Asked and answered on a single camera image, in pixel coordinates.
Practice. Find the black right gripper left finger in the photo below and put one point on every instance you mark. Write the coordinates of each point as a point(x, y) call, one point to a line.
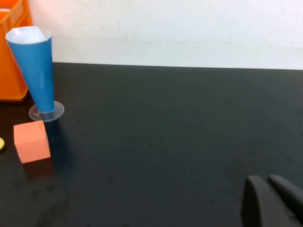
point(258, 208)

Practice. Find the blue paper cone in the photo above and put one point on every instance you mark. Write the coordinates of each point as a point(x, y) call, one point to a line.
point(35, 71)

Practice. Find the blue paper cone cup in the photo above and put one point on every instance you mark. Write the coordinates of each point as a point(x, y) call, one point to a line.
point(59, 111)

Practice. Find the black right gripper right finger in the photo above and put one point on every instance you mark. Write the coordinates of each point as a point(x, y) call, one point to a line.
point(291, 194)

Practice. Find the orange foam cube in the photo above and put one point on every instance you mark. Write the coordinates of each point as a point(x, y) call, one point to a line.
point(31, 144)

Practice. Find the yellow plastic spoon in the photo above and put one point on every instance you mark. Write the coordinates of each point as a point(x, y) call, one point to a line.
point(1, 144)

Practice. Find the orange plastic cutlery crate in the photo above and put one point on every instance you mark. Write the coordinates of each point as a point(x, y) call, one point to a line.
point(9, 78)

